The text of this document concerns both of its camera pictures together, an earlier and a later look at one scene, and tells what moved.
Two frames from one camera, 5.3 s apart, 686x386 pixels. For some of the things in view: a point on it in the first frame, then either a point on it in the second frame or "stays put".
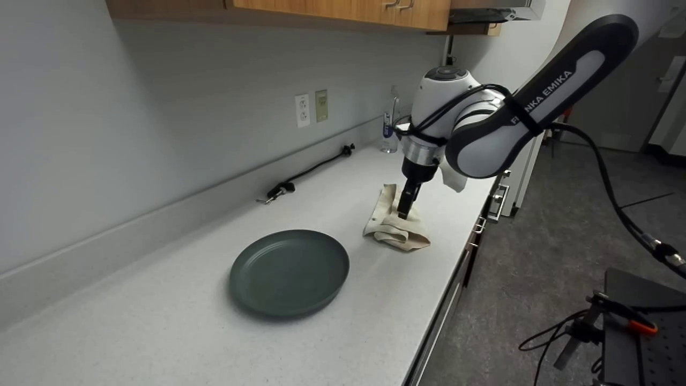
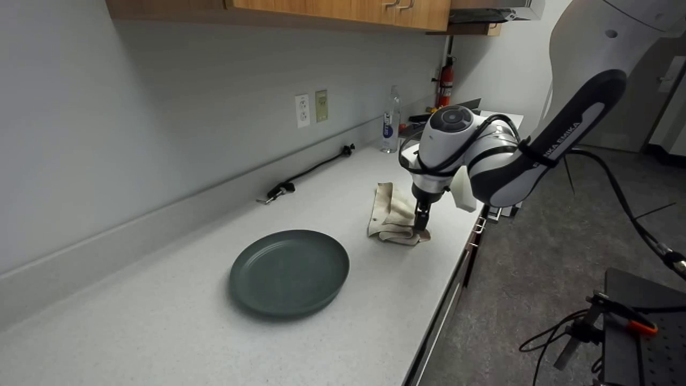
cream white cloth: [393, 227] stays put
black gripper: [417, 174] to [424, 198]
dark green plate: [288, 273] stays put
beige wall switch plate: [321, 106] stays put
